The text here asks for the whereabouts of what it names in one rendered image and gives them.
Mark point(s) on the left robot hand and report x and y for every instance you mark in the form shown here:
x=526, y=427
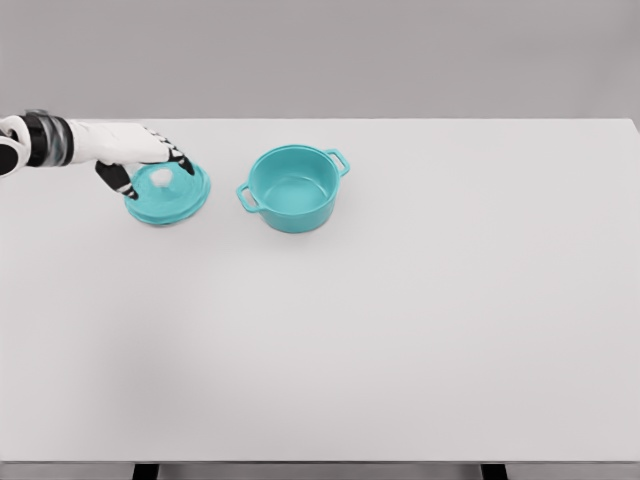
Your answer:
x=131, y=144

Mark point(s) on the teal pot lid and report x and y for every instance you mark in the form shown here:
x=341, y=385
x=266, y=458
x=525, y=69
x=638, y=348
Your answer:
x=165, y=200

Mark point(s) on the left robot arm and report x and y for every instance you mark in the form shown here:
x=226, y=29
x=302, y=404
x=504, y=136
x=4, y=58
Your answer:
x=50, y=140

